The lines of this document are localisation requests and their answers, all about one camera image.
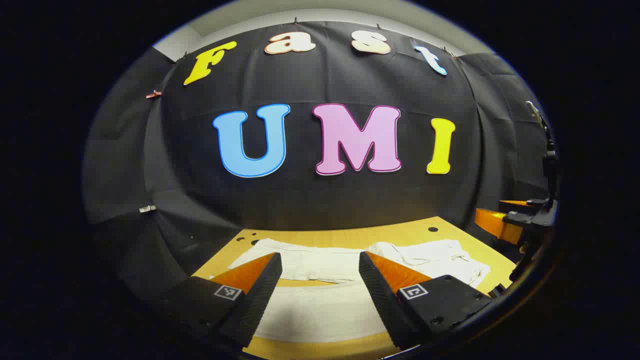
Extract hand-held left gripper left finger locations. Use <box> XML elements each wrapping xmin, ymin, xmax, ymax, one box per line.
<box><xmin>162</xmin><ymin>252</ymin><xmax>283</xmax><ymax>349</ymax></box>

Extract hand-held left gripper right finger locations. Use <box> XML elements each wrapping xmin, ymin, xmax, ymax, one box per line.
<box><xmin>358</xmin><ymin>251</ymin><xmax>496</xmax><ymax>349</ymax></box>

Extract white jeans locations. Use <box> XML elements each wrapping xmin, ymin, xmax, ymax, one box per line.
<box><xmin>210</xmin><ymin>238</ymin><xmax>492</xmax><ymax>344</ymax></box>

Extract black backdrop cloth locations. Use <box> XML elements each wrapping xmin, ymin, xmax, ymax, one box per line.
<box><xmin>82</xmin><ymin>20</ymin><xmax>556</xmax><ymax>306</ymax></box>

